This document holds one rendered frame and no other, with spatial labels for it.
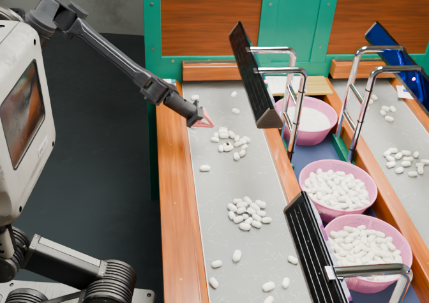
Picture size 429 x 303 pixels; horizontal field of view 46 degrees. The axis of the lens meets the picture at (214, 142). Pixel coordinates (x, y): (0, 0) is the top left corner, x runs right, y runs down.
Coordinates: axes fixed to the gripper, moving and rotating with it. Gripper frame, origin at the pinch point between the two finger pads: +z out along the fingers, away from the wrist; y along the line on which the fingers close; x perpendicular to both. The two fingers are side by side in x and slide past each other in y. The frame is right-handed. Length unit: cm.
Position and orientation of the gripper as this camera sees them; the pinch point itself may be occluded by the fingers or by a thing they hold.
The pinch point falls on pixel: (211, 125)
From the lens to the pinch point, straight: 181.3
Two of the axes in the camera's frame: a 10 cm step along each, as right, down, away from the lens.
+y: -0.8, -5.8, 8.1
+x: -6.4, 6.6, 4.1
